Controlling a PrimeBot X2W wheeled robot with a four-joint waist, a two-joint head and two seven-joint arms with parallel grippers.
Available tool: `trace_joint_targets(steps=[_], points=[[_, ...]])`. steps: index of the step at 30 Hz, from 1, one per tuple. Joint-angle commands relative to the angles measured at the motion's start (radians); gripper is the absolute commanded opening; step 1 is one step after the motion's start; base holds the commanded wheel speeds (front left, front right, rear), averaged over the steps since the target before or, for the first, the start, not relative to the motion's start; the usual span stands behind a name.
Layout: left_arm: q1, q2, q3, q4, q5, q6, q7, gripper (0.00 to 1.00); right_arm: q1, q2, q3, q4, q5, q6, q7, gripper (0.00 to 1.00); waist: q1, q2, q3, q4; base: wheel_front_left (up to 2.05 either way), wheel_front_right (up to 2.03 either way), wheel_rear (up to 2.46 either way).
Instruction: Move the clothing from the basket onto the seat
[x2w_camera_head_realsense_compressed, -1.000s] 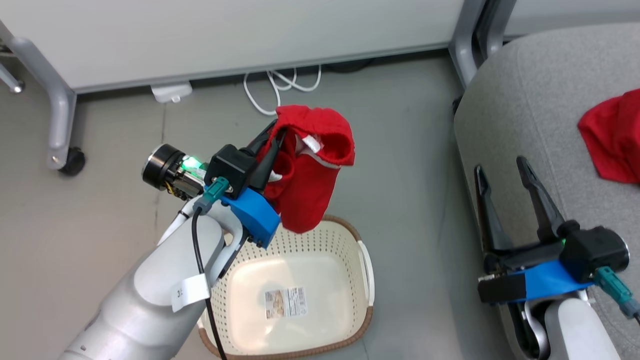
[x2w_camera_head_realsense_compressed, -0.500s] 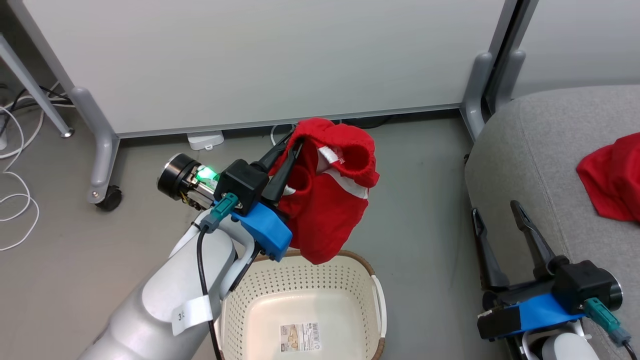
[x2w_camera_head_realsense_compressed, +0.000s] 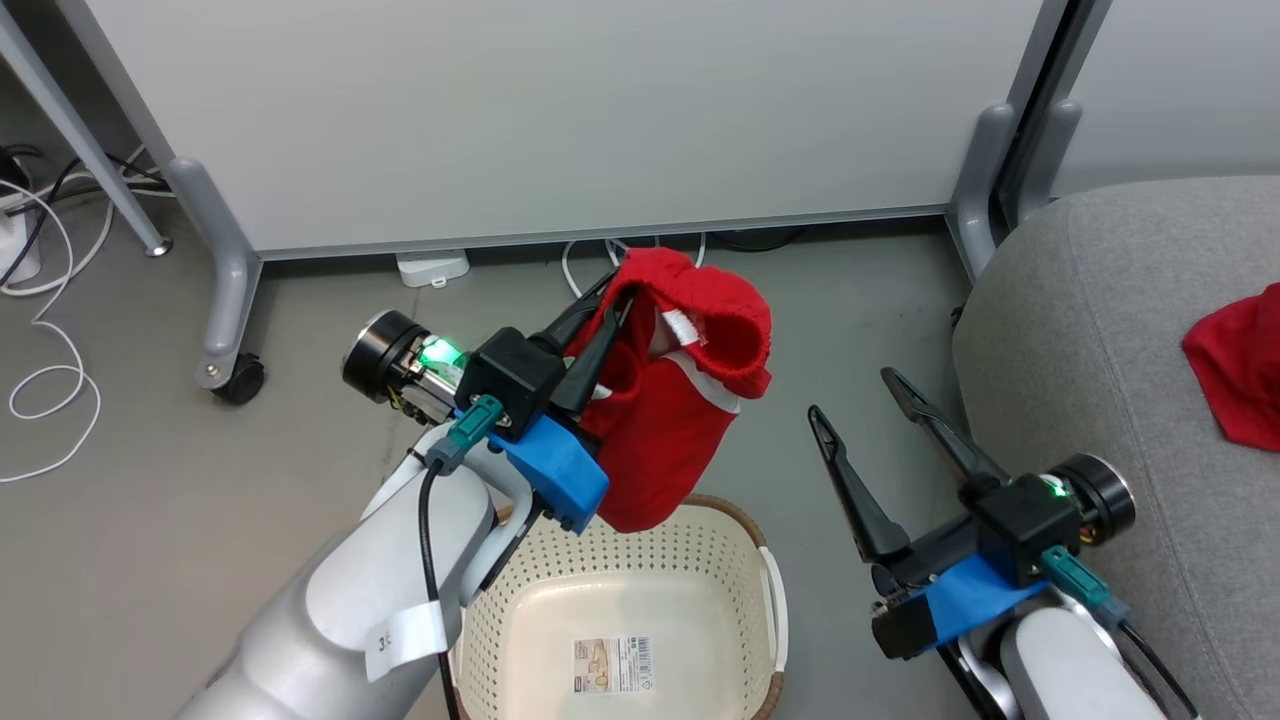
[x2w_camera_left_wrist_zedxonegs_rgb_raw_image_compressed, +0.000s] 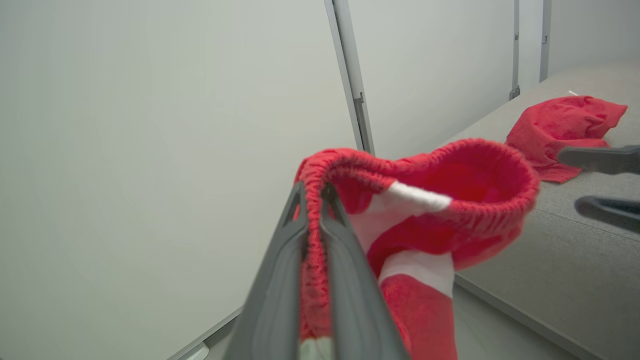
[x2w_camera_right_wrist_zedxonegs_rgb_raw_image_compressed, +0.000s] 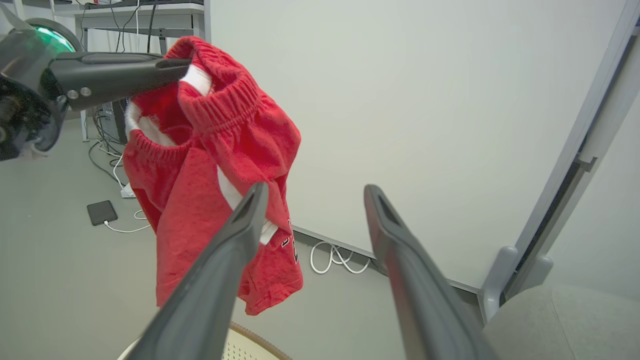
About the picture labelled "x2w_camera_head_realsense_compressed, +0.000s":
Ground long white floor cable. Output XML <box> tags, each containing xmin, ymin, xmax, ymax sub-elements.
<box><xmin>0</xmin><ymin>178</ymin><xmax>119</xmax><ymax>485</ymax></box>

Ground slanted grey metal leg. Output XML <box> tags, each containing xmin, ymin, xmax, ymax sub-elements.
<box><xmin>0</xmin><ymin>0</ymin><xmax>174</xmax><ymax>259</ymax></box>

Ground cream perforated laundry basket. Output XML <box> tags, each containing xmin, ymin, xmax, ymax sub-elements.
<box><xmin>449</xmin><ymin>492</ymin><xmax>791</xmax><ymax>720</ymax></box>

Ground white power strip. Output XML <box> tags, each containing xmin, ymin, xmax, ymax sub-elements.
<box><xmin>0</xmin><ymin>208</ymin><xmax>42</xmax><ymax>287</ymax></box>

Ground red knitted garment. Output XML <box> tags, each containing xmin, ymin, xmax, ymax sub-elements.
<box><xmin>564</xmin><ymin>246</ymin><xmax>775</xmax><ymax>535</ymax></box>

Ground right arm black cable teal plug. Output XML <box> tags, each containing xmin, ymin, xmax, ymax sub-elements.
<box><xmin>1039</xmin><ymin>544</ymin><xmax>1201</xmax><ymax>720</ymax></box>

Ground tangled thin floor cables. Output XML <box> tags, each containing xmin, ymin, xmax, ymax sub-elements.
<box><xmin>0</xmin><ymin>144</ymin><xmax>173</xmax><ymax>293</ymax></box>

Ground looped white cable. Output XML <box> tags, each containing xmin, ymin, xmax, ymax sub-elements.
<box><xmin>559</xmin><ymin>231</ymin><xmax>708</xmax><ymax>300</ymax></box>

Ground large white partition panel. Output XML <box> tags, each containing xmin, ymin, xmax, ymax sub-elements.
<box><xmin>55</xmin><ymin>0</ymin><xmax>1049</xmax><ymax>263</ymax></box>

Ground small white adapter box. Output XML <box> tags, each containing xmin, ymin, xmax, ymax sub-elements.
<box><xmin>394</xmin><ymin>249</ymin><xmax>472</xmax><ymax>290</ymax></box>

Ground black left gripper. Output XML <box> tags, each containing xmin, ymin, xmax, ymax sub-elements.
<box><xmin>454</xmin><ymin>271</ymin><xmax>639</xmax><ymax>442</ymax></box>

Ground grey partition foot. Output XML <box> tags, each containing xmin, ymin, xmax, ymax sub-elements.
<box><xmin>164</xmin><ymin>156</ymin><xmax>265</xmax><ymax>391</ymax></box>
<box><xmin>944</xmin><ymin>99</ymin><xmax>1017</xmax><ymax>282</ymax></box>
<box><xmin>1014</xmin><ymin>97</ymin><xmax>1085</xmax><ymax>227</ymax></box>

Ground left arm black cable teal plug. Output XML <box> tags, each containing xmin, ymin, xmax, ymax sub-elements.
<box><xmin>417</xmin><ymin>394</ymin><xmax>507</xmax><ymax>720</ymax></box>

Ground dark thin cable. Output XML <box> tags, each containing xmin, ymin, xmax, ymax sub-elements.
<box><xmin>712</xmin><ymin>227</ymin><xmax>804</xmax><ymax>254</ymax></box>

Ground black caster wheel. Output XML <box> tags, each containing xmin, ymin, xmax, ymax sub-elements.
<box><xmin>211</xmin><ymin>354</ymin><xmax>268</xmax><ymax>407</ymax></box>

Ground printed paper label sticker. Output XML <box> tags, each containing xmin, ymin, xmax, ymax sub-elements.
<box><xmin>571</xmin><ymin>635</ymin><xmax>657</xmax><ymax>697</ymax></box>

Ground narrow white partition panel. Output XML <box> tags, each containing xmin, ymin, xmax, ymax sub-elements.
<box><xmin>1048</xmin><ymin>0</ymin><xmax>1280</xmax><ymax>198</ymax></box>

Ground arm black cable teal plug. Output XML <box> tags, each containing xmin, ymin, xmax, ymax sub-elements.
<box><xmin>417</xmin><ymin>394</ymin><xmax>507</xmax><ymax>720</ymax></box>
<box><xmin>1039</xmin><ymin>544</ymin><xmax>1201</xmax><ymax>720</ymax></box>

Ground red cloth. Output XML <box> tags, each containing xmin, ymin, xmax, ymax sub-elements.
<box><xmin>1181</xmin><ymin>282</ymin><xmax>1280</xmax><ymax>454</ymax></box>

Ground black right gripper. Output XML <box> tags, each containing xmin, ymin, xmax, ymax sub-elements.
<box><xmin>807</xmin><ymin>366</ymin><xmax>1084</xmax><ymax>600</ymax></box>

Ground grey fabric sofa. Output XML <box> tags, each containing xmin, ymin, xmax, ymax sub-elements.
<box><xmin>951</xmin><ymin>177</ymin><xmax>1280</xmax><ymax>720</ymax></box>

